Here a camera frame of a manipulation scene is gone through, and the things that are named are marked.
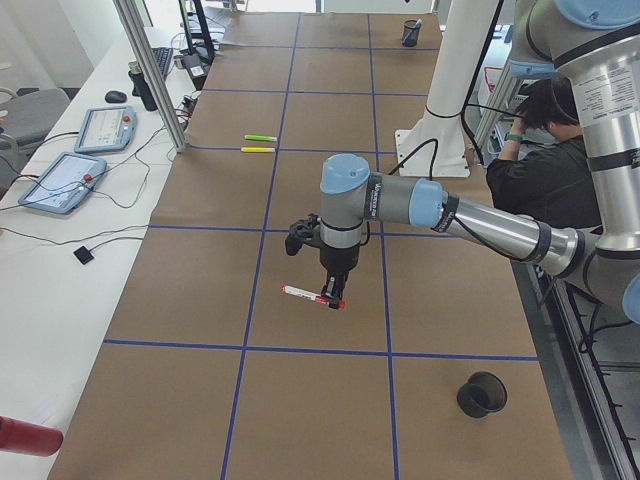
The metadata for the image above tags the black water bottle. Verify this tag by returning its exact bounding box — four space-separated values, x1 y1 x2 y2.
128 61 158 111

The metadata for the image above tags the red fire extinguisher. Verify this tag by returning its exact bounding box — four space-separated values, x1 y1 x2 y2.
1 417 64 457

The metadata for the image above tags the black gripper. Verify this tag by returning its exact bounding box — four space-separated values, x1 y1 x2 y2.
320 244 360 308

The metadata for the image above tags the black computer mouse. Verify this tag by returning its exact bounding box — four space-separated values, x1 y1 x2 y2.
104 90 127 104

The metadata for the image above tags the red white marker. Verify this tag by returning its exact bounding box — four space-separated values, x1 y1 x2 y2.
280 285 346 309

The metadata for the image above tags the white central pedestal column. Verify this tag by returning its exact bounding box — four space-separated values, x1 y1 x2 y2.
396 0 502 179

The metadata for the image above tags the black keyboard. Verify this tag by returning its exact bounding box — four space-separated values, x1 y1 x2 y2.
152 47 174 79

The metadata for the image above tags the near teach pendant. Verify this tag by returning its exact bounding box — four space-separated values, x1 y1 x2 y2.
18 152 107 215

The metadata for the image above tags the left black mesh pen cup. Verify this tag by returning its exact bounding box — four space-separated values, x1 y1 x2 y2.
456 371 508 418

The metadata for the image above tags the green highlighter pen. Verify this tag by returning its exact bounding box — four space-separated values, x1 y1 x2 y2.
244 134 278 142

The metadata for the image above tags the teach pendant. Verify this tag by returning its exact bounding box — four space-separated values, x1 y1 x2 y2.
18 152 107 215
74 105 137 154

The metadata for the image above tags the right black mesh pen cup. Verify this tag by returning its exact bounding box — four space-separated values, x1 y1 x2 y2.
401 19 422 47

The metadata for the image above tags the seated person in black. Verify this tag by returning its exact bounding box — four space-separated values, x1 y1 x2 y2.
486 78 601 229

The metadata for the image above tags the small black sensor box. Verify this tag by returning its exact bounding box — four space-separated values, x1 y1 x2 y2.
73 246 94 265

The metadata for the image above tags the black mesh pen cup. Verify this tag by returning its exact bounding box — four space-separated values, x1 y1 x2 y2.
456 371 508 418
401 19 422 47

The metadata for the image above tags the aluminium frame post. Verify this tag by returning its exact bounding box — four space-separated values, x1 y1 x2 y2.
113 0 187 153

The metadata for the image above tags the yellow highlighter pen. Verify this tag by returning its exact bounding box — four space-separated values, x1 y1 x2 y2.
241 146 276 153

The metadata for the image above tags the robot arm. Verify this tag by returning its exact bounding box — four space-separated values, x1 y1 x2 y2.
314 1 639 320

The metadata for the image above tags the far teach pendant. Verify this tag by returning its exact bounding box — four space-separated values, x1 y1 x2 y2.
74 105 137 154

